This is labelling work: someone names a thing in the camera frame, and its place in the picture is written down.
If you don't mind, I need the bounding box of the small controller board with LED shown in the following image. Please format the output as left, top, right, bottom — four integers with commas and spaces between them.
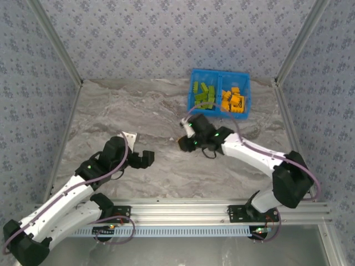
92, 226, 116, 237
251, 226, 271, 239

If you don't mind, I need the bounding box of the orange lego window frame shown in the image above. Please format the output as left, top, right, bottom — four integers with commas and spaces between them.
230, 95, 246, 114

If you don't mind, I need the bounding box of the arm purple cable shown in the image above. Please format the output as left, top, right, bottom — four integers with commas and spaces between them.
1, 131, 136, 246
181, 103, 322, 244

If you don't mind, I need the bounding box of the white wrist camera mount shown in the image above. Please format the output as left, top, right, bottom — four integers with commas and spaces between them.
179, 117, 195, 139
121, 131, 139, 152

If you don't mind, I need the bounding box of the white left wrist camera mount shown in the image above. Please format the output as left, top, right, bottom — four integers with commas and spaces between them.
121, 131, 139, 152

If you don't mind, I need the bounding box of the aluminium frame post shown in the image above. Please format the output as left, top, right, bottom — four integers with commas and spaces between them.
273, 0, 333, 85
27, 0, 84, 85

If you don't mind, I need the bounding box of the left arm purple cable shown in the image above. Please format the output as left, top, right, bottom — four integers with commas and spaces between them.
1, 131, 136, 246

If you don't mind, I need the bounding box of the aluminium table side rail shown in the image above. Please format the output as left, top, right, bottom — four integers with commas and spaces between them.
272, 79, 318, 203
43, 80, 84, 204

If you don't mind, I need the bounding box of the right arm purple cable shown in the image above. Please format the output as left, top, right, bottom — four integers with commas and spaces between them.
181, 103, 322, 244

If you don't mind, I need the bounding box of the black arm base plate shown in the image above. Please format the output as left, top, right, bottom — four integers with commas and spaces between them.
227, 204, 280, 224
80, 205, 131, 224

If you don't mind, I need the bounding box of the aluminium lower frame beam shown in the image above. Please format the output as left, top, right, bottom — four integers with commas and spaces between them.
318, 223, 345, 266

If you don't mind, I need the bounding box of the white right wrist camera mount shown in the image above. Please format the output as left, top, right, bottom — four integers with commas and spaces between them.
179, 117, 195, 139

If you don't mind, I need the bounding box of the slotted grey cable duct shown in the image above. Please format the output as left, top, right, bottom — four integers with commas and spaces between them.
66, 224, 253, 238

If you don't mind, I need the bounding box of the blue plastic bin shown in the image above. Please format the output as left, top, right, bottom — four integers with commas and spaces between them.
187, 68, 222, 119
219, 70, 251, 120

